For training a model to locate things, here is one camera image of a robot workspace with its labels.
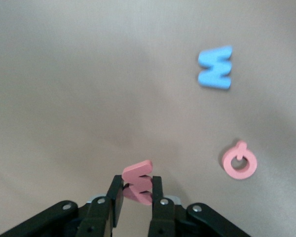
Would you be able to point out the pink foam letter Q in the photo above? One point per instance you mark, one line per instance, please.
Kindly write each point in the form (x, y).
(229, 170)

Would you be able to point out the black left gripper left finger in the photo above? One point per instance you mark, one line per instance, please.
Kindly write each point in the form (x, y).
(113, 195)

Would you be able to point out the pink foam letter M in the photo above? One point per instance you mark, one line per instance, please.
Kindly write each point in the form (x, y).
(138, 172)

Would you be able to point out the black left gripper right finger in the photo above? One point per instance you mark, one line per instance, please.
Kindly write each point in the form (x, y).
(158, 190)

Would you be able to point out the dark blue foam letter W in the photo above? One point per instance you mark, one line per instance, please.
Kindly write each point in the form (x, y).
(209, 76)

